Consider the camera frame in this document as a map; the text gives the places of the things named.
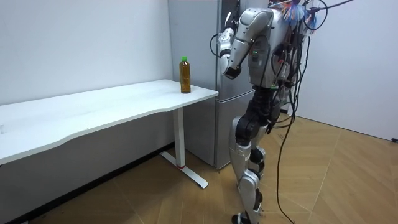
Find black floor cable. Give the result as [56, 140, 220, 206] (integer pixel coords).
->
[275, 35, 312, 224]

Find brown tea bottle green cap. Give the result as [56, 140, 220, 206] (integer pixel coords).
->
[179, 56, 192, 94]

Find robot legs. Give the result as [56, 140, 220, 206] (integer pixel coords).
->
[228, 85, 282, 224]

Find white desk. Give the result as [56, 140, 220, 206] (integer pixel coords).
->
[0, 79, 219, 189]

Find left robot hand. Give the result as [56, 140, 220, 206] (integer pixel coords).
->
[224, 11, 240, 31]

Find grey fridge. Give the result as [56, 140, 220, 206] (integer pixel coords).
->
[167, 0, 271, 170]

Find cable bundle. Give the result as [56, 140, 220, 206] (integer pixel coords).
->
[269, 0, 355, 32]

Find robot body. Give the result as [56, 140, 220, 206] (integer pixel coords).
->
[244, 0, 309, 91]

